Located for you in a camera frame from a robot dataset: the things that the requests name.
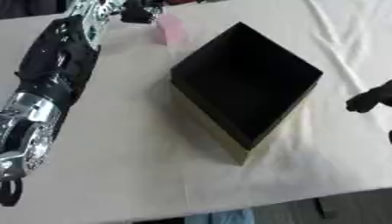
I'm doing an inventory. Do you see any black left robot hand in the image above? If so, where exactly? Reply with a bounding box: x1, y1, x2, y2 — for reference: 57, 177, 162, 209
119, 0, 165, 25

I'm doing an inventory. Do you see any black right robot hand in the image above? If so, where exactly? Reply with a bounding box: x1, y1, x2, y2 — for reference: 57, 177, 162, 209
344, 80, 392, 115

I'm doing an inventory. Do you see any black open box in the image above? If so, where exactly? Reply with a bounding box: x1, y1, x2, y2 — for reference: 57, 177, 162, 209
168, 21, 325, 167

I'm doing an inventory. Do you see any pink block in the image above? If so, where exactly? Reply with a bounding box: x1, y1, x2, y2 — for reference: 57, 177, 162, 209
154, 14, 192, 46

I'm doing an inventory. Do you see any person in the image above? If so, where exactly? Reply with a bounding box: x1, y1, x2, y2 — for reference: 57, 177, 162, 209
184, 207, 256, 224

